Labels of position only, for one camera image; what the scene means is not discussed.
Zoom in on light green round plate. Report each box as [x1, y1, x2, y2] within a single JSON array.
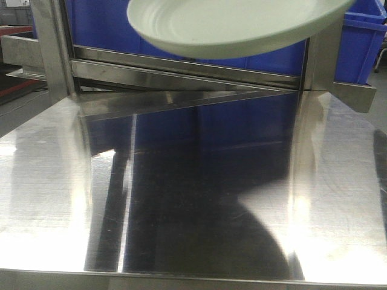
[[127, 1, 353, 59]]

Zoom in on blue plastic crate left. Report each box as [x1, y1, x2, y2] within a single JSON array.
[[64, 0, 158, 52]]

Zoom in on blue plastic crate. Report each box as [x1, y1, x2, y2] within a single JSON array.
[[64, 0, 158, 52], [241, 0, 387, 85]]

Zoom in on blue plastic crate right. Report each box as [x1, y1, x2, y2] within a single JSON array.
[[241, 0, 387, 85]]

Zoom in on stainless steel shelf frame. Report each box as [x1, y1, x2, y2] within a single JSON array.
[[1, 1, 376, 114]]

